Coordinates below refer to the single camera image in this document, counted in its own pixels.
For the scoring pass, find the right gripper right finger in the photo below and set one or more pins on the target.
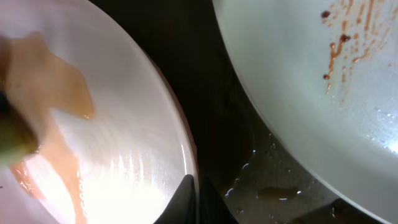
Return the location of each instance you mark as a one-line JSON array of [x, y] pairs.
[[213, 210]]

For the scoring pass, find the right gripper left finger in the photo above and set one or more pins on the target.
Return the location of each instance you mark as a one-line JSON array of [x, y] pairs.
[[182, 206]]

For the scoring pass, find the white plate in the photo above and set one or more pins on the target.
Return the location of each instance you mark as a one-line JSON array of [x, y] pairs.
[[131, 156]]

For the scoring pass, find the green yellow sponge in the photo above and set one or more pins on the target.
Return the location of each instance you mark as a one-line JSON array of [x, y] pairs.
[[35, 81]]

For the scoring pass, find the pale blue plate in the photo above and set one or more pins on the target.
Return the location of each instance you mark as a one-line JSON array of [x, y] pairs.
[[322, 74]]

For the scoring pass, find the brown plastic tray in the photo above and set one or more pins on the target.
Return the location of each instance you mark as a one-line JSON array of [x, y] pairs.
[[256, 177]]

